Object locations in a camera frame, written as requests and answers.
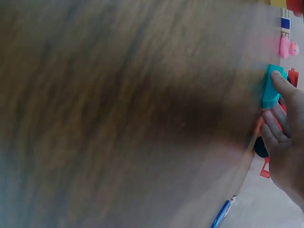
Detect person's right hand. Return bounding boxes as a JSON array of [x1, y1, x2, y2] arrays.
[[259, 70, 304, 210]]

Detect teal toy block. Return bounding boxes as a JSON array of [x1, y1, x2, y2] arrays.
[[260, 64, 288, 110]]

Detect blue pen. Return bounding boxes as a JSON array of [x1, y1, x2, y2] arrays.
[[209, 194, 237, 228]]

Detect pink pig toy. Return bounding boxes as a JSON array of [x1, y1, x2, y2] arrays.
[[279, 37, 301, 59]]

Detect wooden strip with blue square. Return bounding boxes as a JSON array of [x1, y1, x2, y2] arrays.
[[280, 7, 292, 39]]

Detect red block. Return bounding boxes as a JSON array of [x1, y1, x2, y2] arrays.
[[285, 0, 304, 18]]

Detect yellow block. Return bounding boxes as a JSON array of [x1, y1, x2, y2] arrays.
[[270, 0, 288, 8]]

